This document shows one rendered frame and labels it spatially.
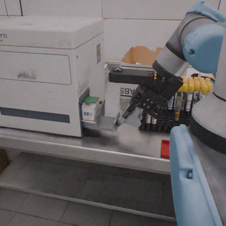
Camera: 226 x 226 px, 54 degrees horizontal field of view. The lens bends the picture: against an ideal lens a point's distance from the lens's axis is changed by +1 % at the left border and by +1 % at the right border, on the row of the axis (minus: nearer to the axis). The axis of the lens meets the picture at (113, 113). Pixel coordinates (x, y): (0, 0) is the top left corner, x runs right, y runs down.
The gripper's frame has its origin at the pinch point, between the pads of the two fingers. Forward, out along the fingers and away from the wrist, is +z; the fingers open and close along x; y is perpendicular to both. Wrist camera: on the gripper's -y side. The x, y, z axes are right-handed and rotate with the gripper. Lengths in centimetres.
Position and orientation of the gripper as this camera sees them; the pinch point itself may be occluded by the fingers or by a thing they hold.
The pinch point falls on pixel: (118, 120)
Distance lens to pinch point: 64.2
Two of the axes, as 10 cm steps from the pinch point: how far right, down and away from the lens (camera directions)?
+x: 2.3, -4.6, 8.6
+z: -4.9, 7.1, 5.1
